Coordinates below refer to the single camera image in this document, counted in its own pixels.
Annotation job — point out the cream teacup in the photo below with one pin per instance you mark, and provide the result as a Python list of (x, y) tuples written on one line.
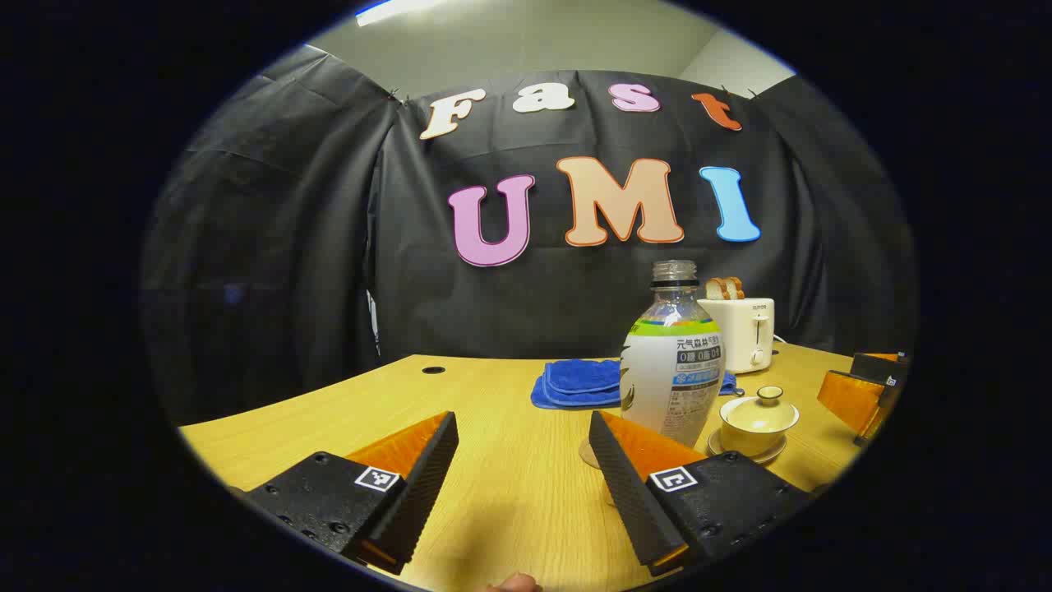
[(748, 444)]

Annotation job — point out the cream teacup lid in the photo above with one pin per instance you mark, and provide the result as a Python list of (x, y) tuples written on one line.
[(760, 415)]

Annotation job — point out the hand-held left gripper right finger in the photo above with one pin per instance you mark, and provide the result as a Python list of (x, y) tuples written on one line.
[(620, 485)]

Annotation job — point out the round brown coaster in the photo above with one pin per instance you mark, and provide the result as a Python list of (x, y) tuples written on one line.
[(593, 454)]

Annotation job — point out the cream saucer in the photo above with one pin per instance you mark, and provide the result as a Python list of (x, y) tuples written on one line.
[(772, 456)]

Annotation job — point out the black backdrop cloth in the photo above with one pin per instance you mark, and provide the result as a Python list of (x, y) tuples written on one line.
[(288, 247)]

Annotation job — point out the white toaster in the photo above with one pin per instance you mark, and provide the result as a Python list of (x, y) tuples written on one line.
[(740, 329)]

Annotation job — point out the toast slice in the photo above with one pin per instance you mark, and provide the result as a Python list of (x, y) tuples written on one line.
[(735, 288), (715, 289)]

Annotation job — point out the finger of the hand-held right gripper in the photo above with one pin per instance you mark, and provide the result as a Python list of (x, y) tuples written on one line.
[(875, 366), (851, 401)]

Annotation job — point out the blue towel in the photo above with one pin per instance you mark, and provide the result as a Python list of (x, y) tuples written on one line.
[(575, 382)]

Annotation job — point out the clear water bottle white label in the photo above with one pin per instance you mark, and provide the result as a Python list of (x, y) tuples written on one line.
[(674, 370)]

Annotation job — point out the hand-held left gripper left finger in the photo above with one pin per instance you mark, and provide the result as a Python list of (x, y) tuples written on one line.
[(423, 485)]

